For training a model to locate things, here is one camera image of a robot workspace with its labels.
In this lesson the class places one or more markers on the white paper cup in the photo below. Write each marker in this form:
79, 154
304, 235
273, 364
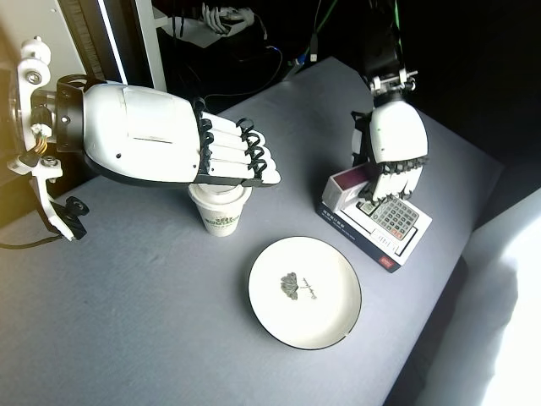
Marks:
220, 211

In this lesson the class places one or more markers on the grey table cloth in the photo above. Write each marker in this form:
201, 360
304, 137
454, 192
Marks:
148, 317

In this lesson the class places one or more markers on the white cabinet panel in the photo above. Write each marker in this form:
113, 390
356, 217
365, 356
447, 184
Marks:
46, 25

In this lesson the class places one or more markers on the small maroon box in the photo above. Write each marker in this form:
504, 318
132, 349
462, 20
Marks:
342, 186

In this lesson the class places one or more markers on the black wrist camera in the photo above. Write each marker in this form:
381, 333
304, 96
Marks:
76, 207

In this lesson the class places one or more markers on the white calculator box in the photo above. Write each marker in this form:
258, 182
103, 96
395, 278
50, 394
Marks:
380, 245

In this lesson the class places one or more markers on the white sheet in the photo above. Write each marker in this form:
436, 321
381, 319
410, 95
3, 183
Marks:
194, 36

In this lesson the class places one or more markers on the spare white robot hand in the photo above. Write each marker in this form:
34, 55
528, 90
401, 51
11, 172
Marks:
220, 19

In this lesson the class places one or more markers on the white frame post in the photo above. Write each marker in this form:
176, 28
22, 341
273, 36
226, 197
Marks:
150, 51

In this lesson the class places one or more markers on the white plate with dark rim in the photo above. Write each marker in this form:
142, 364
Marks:
304, 317

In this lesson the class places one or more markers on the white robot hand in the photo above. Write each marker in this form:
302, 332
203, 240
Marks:
139, 131
397, 135

